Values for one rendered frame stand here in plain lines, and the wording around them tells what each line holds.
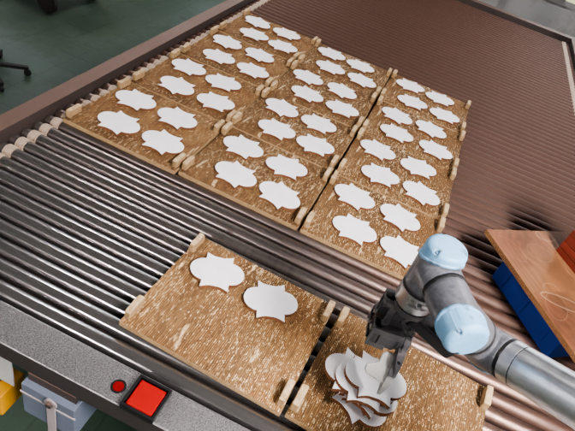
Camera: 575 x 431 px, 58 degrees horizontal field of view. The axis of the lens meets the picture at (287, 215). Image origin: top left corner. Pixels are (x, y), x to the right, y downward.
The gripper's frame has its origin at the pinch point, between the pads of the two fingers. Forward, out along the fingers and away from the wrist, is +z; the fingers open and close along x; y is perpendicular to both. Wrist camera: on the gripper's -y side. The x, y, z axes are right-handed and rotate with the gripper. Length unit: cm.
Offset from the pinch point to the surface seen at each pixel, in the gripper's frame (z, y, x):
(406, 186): 12, -8, -89
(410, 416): 12.7, -11.5, 1.1
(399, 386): 4.4, -5.4, 0.5
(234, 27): 13, 83, -177
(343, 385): 5.6, 6.5, 4.0
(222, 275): 11.6, 39.9, -19.7
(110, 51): 107, 196, -285
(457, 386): 12.7, -23.3, -11.6
